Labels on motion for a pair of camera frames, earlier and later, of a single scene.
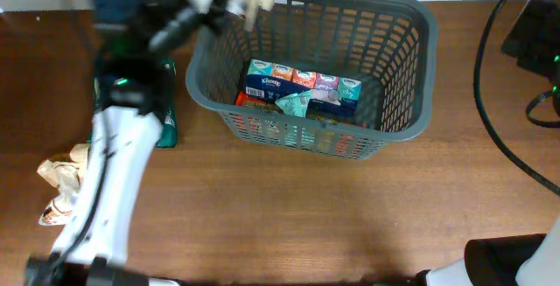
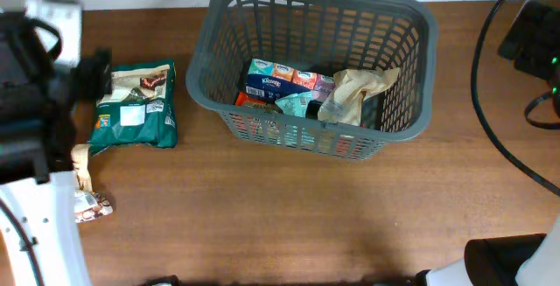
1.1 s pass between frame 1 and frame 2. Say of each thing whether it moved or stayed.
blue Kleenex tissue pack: stayed
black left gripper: moved
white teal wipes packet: stayed
